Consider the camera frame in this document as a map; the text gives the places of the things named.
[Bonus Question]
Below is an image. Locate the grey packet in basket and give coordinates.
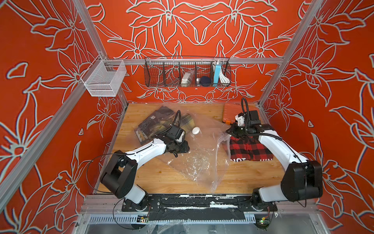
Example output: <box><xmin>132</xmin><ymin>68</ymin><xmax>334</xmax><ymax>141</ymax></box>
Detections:
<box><xmin>181</xmin><ymin>71</ymin><xmax>194</xmax><ymax>87</ymax></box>

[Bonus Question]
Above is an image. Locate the white vacuum bag valve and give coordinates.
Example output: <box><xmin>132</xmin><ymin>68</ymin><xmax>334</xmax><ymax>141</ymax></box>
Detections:
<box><xmin>192</xmin><ymin>127</ymin><xmax>201</xmax><ymax>135</ymax></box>

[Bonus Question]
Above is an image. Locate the red black plaid shirt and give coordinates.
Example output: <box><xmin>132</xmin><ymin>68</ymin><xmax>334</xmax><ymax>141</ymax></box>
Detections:
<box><xmin>221</xmin><ymin>136</ymin><xmax>274</xmax><ymax>162</ymax></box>

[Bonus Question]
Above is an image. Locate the clear plastic vacuum bag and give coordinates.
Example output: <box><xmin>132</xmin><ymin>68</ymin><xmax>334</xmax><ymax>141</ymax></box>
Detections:
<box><xmin>135</xmin><ymin>103</ymin><xmax>230</xmax><ymax>192</ymax></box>

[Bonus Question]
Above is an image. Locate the dark blue round object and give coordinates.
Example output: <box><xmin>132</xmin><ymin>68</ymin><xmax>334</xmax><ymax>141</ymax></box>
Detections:
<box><xmin>199</xmin><ymin>76</ymin><xmax>211</xmax><ymax>87</ymax></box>

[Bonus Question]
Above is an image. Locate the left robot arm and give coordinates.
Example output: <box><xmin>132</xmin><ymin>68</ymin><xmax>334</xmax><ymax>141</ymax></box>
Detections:
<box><xmin>99</xmin><ymin>110</ymin><xmax>190</xmax><ymax>210</ymax></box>

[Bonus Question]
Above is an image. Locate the light blue box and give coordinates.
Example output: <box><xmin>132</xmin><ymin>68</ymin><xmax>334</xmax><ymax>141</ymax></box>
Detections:
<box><xmin>212</xmin><ymin>62</ymin><xmax>221</xmax><ymax>87</ymax></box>

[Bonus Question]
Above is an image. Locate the white coiled cable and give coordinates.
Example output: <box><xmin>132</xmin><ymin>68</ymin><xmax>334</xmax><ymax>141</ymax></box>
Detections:
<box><xmin>219</xmin><ymin>68</ymin><xmax>231</xmax><ymax>85</ymax></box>

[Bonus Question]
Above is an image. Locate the orange plastic tool case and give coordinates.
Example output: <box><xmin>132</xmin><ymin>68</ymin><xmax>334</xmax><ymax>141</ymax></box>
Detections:
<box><xmin>222</xmin><ymin>103</ymin><xmax>247</xmax><ymax>126</ymax></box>

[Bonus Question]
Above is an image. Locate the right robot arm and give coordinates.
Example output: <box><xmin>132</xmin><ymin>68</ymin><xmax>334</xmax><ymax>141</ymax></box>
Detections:
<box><xmin>226</xmin><ymin>98</ymin><xmax>323</xmax><ymax>211</ymax></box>

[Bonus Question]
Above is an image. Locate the yellow green plaid shirt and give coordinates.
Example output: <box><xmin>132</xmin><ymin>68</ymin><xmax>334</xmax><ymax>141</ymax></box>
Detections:
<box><xmin>134</xmin><ymin>114</ymin><xmax>195</xmax><ymax>145</ymax></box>

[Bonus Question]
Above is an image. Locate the white wire wall basket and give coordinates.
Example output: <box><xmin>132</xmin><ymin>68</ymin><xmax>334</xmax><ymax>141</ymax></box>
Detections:
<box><xmin>81</xmin><ymin>59</ymin><xmax>127</xmax><ymax>97</ymax></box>

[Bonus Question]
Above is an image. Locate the black wire wall basket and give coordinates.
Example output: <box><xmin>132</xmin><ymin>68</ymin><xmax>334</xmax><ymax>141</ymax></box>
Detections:
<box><xmin>144</xmin><ymin>56</ymin><xmax>232</xmax><ymax>88</ymax></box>

